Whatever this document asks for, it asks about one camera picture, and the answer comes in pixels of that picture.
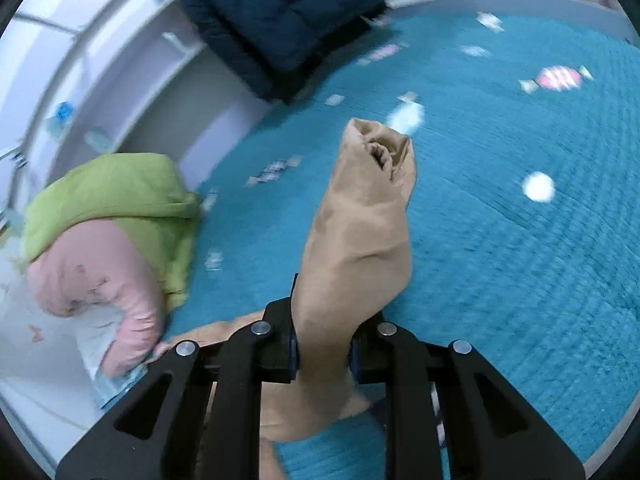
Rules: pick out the light blue cloth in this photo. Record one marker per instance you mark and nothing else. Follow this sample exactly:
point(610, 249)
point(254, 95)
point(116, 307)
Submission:
point(117, 387)

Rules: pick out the tan garment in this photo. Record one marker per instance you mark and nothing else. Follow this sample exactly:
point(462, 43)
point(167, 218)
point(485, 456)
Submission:
point(360, 240)

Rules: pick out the green jacket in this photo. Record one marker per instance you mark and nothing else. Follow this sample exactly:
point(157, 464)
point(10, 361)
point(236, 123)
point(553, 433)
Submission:
point(110, 185)

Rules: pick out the navy puffer jacket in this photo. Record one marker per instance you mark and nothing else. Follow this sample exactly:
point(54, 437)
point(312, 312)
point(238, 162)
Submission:
point(280, 15)

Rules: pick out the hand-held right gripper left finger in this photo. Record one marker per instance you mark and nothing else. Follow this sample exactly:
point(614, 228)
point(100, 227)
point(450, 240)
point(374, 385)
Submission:
point(280, 355)

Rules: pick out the white floral sheet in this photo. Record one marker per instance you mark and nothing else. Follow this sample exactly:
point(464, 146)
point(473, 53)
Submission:
point(30, 355)

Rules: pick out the small blue box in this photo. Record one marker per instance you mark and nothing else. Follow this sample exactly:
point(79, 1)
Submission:
point(63, 111)

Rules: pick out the white shelf unit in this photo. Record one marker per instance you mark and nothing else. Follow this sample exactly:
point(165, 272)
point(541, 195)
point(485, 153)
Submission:
point(110, 60)

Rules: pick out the white cloth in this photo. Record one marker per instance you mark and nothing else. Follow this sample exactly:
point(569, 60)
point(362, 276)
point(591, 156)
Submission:
point(100, 332)

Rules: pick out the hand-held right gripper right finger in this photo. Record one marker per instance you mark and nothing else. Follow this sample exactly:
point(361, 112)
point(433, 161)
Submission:
point(370, 360)

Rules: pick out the teal candy print blanket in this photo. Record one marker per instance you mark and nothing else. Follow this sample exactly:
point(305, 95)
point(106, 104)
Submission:
point(500, 260)

